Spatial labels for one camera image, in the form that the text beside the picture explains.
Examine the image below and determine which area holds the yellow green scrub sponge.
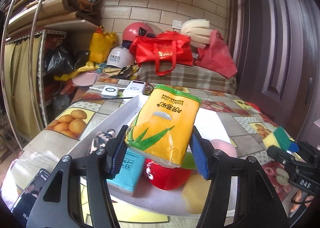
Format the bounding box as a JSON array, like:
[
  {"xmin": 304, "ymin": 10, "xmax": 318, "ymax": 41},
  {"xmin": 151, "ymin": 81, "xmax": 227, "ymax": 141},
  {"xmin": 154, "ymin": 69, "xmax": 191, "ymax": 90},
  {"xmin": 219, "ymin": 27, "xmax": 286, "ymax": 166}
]
[{"xmin": 263, "ymin": 127, "xmax": 299, "ymax": 153}]

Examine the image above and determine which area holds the pink fluffy plush toy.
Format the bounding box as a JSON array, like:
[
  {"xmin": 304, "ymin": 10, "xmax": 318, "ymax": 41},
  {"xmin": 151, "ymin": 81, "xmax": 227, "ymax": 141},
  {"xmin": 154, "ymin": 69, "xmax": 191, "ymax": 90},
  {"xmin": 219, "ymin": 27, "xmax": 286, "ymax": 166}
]
[{"xmin": 210, "ymin": 139, "xmax": 238, "ymax": 158}]

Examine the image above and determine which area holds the yellow bamboo tissue pack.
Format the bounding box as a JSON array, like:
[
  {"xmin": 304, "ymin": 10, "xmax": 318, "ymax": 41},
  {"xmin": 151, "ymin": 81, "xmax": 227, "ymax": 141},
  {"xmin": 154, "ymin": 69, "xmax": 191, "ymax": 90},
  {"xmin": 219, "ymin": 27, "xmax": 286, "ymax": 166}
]
[{"xmin": 125, "ymin": 84, "xmax": 201, "ymax": 168}]

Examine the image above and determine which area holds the pink white tissue pack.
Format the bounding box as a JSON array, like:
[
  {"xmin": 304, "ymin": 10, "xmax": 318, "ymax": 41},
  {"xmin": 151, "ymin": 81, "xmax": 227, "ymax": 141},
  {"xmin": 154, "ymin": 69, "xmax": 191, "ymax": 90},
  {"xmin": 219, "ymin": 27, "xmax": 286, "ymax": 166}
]
[{"xmin": 88, "ymin": 129, "xmax": 116, "ymax": 154}]

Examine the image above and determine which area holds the person's right hand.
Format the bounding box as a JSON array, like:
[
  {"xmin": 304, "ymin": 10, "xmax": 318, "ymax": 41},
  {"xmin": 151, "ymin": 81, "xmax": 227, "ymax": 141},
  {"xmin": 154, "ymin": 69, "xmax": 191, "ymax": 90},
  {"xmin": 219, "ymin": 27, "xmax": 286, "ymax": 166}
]
[{"xmin": 290, "ymin": 190, "xmax": 314, "ymax": 213}]

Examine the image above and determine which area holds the black smartphone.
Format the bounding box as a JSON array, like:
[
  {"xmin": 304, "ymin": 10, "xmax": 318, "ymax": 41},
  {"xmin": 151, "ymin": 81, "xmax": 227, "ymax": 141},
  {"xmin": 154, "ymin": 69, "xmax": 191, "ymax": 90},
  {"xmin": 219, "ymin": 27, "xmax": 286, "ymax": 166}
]
[{"xmin": 11, "ymin": 168, "xmax": 50, "ymax": 227}]

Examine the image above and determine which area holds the blue tissue pack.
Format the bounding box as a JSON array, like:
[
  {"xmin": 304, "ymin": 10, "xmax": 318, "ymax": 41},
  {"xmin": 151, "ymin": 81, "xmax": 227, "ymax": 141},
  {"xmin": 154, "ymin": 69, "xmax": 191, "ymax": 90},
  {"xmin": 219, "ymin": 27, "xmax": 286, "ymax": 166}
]
[{"xmin": 107, "ymin": 149, "xmax": 145, "ymax": 194}]

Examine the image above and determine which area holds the white storage box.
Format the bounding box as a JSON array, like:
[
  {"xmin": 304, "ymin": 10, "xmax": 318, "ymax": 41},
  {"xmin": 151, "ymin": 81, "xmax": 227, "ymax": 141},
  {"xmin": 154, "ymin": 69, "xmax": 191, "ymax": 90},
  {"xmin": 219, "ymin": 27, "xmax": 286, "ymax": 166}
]
[{"xmin": 66, "ymin": 94, "xmax": 238, "ymax": 218}]

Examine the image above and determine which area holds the beige curtain on shelf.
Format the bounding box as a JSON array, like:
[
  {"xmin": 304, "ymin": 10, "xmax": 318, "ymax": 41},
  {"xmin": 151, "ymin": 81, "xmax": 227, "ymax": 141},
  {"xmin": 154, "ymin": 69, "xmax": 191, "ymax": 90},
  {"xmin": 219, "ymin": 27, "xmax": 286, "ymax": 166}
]
[{"xmin": 4, "ymin": 35, "xmax": 42, "ymax": 140}]

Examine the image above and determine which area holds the red apple plush toy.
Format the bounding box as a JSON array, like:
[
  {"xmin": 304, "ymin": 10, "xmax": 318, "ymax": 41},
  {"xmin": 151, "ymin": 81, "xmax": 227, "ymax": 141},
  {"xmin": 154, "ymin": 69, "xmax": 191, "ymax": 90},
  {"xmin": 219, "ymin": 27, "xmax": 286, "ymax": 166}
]
[{"xmin": 144, "ymin": 159, "xmax": 191, "ymax": 191}]

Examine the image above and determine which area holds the fruit pattern tablecloth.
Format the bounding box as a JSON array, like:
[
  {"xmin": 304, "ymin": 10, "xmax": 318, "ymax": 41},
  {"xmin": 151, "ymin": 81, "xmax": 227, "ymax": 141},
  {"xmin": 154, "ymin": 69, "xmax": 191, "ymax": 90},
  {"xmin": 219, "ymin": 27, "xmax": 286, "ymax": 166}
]
[{"xmin": 0, "ymin": 77, "xmax": 301, "ymax": 228}]

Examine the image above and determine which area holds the dark red fabric bag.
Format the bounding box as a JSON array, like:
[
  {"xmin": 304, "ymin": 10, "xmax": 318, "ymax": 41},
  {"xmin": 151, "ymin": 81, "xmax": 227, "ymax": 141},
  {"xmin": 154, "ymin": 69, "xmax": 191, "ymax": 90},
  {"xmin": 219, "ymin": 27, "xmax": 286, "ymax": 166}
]
[{"xmin": 194, "ymin": 30, "xmax": 238, "ymax": 78}]

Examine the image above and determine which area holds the plaid brown cloth cover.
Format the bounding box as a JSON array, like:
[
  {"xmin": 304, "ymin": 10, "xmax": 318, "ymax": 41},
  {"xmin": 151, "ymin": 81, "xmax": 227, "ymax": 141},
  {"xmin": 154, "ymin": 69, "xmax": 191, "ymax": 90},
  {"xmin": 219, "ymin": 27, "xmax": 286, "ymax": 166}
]
[{"xmin": 137, "ymin": 62, "xmax": 237, "ymax": 94}]

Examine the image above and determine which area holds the pink sun hat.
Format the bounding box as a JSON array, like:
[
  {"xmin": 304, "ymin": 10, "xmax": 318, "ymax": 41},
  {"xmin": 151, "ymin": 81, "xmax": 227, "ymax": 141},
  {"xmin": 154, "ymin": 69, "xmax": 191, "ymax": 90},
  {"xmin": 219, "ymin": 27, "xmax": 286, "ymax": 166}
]
[{"xmin": 72, "ymin": 71, "xmax": 98, "ymax": 87}]

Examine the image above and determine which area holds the white power bank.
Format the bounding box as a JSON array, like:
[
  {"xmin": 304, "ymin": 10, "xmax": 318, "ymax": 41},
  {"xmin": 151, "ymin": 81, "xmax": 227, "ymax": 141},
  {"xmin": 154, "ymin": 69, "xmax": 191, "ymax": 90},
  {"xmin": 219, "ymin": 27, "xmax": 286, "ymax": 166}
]
[{"xmin": 123, "ymin": 80, "xmax": 146, "ymax": 99}]

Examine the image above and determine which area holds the dark wooden door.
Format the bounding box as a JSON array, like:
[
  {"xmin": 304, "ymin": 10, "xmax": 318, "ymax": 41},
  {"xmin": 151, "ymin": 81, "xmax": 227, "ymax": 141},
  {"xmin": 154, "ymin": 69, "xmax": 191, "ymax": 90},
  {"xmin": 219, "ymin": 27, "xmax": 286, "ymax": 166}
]
[{"xmin": 228, "ymin": 0, "xmax": 319, "ymax": 145}]

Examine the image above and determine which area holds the metal shelf rack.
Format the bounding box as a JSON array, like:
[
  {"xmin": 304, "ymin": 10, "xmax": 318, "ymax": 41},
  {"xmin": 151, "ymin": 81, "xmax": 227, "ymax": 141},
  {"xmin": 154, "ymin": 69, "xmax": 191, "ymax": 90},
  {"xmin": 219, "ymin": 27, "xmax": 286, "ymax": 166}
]
[{"xmin": 6, "ymin": 19, "xmax": 98, "ymax": 131}]

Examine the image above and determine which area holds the black plastic bag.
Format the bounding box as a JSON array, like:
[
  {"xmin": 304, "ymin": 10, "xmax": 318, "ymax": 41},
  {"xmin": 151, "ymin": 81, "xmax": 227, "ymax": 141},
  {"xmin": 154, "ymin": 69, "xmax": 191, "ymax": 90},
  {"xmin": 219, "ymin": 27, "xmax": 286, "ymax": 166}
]
[{"xmin": 44, "ymin": 44, "xmax": 90, "ymax": 75}]

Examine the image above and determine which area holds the cream foam roll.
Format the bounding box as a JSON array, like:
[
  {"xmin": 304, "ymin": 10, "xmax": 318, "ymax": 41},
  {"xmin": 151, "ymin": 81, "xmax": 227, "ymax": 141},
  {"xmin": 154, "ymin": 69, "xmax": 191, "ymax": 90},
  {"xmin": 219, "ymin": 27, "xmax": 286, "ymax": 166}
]
[{"xmin": 181, "ymin": 19, "xmax": 213, "ymax": 49}]

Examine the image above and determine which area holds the white safety helmet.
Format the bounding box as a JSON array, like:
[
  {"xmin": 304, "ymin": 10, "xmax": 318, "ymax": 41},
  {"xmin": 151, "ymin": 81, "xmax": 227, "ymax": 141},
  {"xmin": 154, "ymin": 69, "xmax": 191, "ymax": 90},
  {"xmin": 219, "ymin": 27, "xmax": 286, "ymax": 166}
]
[{"xmin": 106, "ymin": 46, "xmax": 135, "ymax": 68}]

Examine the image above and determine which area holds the yellow shopping bag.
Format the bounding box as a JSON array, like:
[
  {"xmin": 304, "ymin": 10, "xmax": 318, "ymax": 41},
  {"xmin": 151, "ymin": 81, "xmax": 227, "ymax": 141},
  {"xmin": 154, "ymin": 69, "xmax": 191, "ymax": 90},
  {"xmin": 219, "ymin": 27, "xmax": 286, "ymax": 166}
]
[{"xmin": 88, "ymin": 25, "xmax": 117, "ymax": 63}]

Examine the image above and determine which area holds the red helmet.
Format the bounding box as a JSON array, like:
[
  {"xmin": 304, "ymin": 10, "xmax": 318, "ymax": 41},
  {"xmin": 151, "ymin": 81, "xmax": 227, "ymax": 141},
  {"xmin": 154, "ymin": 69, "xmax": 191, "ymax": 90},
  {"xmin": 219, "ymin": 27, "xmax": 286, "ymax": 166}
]
[{"xmin": 123, "ymin": 22, "xmax": 154, "ymax": 41}]

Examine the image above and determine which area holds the black door handle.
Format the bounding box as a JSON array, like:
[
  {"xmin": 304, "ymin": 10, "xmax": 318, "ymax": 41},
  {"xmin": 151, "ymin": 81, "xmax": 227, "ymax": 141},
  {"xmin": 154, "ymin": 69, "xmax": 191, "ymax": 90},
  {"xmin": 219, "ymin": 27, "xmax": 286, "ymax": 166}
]
[{"xmin": 304, "ymin": 77, "xmax": 313, "ymax": 104}]

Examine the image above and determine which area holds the white round wireless charger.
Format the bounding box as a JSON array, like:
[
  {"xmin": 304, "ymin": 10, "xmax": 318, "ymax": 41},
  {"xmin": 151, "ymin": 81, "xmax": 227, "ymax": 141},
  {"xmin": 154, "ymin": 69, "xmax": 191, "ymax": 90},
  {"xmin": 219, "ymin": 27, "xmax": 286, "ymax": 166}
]
[{"xmin": 101, "ymin": 86, "xmax": 119, "ymax": 98}]

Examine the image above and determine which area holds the red tote bag with handles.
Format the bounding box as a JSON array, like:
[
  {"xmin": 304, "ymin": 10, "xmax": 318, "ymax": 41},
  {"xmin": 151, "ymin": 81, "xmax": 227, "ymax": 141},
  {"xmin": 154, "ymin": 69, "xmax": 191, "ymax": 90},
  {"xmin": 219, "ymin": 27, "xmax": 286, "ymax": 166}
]
[{"xmin": 129, "ymin": 31, "xmax": 194, "ymax": 76}]

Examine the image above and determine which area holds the chrome curved rail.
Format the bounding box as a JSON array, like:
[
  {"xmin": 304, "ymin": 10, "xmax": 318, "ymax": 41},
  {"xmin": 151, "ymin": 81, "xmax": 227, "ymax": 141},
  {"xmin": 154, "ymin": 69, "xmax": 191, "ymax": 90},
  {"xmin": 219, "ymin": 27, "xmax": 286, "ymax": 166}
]
[{"xmin": 1, "ymin": 0, "xmax": 44, "ymax": 149}]

